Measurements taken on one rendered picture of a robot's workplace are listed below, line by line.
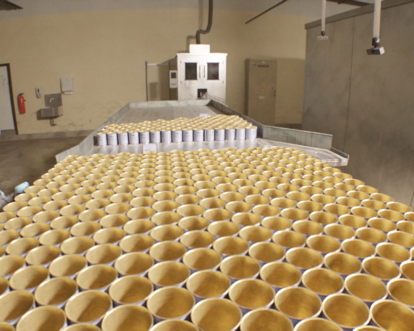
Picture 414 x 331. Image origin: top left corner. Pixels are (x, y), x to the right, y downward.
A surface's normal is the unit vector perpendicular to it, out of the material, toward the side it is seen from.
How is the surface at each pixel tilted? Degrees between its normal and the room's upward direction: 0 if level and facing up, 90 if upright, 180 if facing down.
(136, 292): 88
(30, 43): 90
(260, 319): 88
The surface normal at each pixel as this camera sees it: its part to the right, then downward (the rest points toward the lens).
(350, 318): -0.81, 0.17
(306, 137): -0.59, 0.25
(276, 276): -0.03, 0.28
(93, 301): 0.19, 0.27
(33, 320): 0.88, 0.13
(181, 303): -0.38, 0.25
